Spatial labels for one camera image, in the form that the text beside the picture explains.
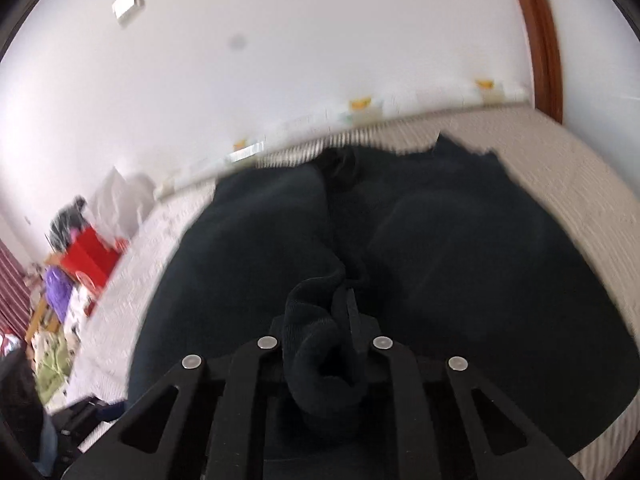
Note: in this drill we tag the red paper gift bag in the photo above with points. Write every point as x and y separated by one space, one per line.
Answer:
90 260

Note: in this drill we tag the white patterned pillow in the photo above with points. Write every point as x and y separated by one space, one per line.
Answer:
345 116

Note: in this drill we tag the red striped curtain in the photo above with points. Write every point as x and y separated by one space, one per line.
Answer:
14 295

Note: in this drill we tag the wooden chair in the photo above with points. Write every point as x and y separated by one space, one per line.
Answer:
43 316

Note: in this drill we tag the white plastic bag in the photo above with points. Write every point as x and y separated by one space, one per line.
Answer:
120 205

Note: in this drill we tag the striped bed mattress cover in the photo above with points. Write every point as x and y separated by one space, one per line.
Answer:
573 182

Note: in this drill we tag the purple plush item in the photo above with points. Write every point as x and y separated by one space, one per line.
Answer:
58 288

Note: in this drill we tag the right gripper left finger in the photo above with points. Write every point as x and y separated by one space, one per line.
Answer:
205 419

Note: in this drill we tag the black sweatshirt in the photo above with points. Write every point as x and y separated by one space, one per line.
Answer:
441 248

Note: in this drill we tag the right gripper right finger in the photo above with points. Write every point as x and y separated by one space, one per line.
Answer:
431 419

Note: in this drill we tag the white wall light switch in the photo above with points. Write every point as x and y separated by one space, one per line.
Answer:
123 10

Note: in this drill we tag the plaid dark cloth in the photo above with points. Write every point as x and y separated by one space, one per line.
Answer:
68 222

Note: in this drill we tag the brown wooden door frame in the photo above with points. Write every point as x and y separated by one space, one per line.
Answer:
545 55

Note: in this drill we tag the green blanket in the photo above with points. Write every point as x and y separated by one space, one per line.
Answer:
54 356

